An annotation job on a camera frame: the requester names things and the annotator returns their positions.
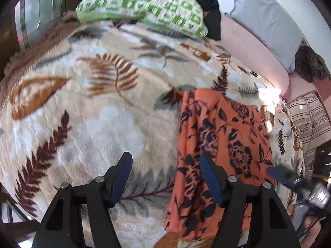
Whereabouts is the green white patterned pillow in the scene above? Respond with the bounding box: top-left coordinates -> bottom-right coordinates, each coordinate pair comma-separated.
75,0 -> 209,39

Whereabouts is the grey pillow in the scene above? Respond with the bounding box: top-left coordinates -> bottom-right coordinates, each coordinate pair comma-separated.
224,0 -> 305,73

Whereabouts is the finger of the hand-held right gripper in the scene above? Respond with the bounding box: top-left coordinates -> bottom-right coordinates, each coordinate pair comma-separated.
267,166 -> 298,190

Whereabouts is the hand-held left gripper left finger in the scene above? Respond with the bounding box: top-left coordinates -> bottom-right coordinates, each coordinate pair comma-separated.
32,152 -> 134,248

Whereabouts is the beige brown striped cloth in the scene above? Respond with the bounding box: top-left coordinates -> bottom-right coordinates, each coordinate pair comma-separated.
286,92 -> 331,171

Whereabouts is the orange black floral cloth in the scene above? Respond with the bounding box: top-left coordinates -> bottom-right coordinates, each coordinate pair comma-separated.
164,88 -> 276,244

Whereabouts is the metal trunk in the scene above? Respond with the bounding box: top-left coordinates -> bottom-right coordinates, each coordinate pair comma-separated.
10,0 -> 66,52

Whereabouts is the dark brown furry cloth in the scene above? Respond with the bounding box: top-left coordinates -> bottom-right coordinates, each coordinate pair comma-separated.
295,45 -> 330,83

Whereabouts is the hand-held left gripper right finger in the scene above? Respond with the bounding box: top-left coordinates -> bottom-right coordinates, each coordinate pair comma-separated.
200,154 -> 301,248

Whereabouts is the beige leaf-print fleece blanket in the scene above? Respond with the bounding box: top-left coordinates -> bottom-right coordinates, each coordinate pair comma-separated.
0,18 -> 306,248

